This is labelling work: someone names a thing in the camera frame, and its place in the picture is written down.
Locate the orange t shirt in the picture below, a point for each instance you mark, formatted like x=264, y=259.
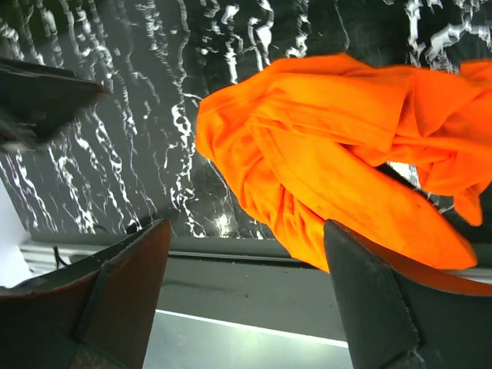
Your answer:
x=308, y=140

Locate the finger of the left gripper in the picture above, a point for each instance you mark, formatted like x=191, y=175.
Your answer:
x=39, y=102

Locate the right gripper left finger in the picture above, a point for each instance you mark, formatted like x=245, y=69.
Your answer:
x=95, y=313

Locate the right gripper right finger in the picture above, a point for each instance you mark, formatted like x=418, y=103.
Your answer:
x=399, y=313

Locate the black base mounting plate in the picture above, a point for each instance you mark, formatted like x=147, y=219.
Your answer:
x=249, y=281

